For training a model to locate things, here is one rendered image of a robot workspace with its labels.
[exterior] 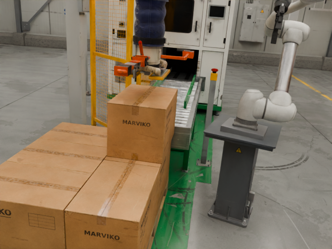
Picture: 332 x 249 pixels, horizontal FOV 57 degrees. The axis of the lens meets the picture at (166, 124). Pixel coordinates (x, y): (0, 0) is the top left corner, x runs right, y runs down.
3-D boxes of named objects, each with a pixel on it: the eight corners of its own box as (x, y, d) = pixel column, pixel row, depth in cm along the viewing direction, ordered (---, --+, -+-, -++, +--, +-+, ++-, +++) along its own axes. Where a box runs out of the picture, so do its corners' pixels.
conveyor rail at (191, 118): (197, 89, 492) (199, 77, 485) (201, 90, 491) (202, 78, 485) (183, 147, 277) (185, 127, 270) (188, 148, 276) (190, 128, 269)
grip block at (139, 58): (134, 63, 203) (134, 54, 201) (148, 65, 202) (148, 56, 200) (130, 65, 196) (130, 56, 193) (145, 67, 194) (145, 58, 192)
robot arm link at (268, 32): (267, 13, 227) (286, 16, 224) (264, 23, 244) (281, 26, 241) (263, 30, 226) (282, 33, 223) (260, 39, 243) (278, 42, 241)
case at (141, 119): (129, 128, 275) (131, 83, 261) (174, 133, 270) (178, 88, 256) (106, 156, 219) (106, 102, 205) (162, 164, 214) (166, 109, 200)
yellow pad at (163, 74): (157, 70, 241) (158, 64, 239) (170, 71, 239) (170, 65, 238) (148, 79, 209) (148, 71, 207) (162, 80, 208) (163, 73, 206)
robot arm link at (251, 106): (236, 113, 240) (242, 86, 234) (260, 118, 237) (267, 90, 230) (235, 118, 225) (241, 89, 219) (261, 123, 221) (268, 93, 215)
